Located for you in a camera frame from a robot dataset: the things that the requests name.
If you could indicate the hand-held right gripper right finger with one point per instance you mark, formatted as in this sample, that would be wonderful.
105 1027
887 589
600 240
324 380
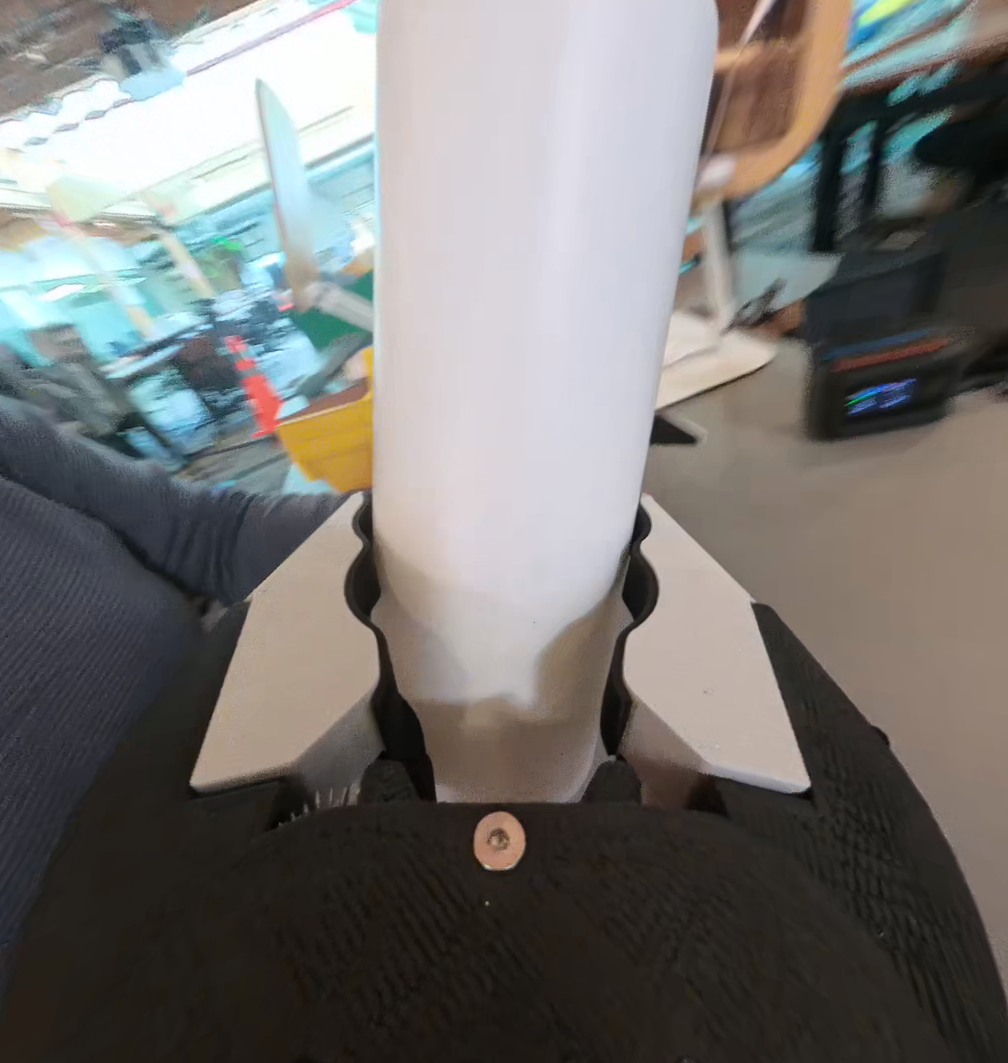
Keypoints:
703 673

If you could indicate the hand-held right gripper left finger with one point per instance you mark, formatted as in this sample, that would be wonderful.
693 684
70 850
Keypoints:
280 681

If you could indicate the yellow plastic bin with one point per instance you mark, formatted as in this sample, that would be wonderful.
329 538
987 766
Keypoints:
329 440

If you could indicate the white cylindrical bottle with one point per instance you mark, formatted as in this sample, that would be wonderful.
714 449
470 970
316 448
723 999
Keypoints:
521 332

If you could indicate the person's left forearm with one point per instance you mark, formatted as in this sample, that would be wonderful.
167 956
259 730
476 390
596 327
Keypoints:
180 515

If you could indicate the orange traffic cone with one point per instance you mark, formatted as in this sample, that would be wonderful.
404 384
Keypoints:
259 390

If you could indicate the white mirror stand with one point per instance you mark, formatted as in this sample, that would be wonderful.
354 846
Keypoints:
712 349

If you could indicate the black battery charger case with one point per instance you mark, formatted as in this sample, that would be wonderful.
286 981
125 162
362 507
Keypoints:
886 374

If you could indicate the green plastic bin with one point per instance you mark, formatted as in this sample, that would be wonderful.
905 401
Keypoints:
338 320

